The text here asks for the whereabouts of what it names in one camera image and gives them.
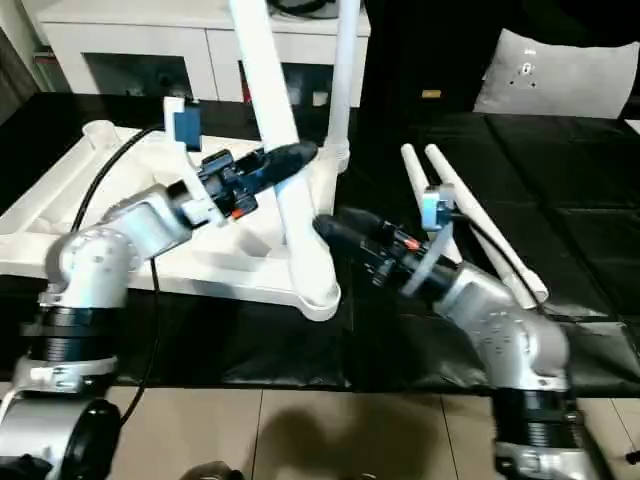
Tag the white plastic table leg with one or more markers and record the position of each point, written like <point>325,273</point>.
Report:
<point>345,75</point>
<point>305,250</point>
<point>480,215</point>
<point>415,165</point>

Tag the white plastic table top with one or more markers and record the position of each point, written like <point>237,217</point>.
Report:
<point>50,210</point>

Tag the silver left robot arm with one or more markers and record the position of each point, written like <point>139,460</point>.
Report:
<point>90,270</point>

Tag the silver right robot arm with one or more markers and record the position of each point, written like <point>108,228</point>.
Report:
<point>510,340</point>

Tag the white sideboard with glass doors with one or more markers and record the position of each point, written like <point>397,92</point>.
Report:
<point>150,50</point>

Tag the black cabinet with yellow label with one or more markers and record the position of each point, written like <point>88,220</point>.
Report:
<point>425,50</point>

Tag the light grey cushion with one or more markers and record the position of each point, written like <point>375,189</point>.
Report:
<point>555,75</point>

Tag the brown rounded robot part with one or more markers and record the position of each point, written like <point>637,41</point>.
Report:
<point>210,472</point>

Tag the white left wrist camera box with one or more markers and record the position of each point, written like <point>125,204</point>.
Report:
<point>185,135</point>

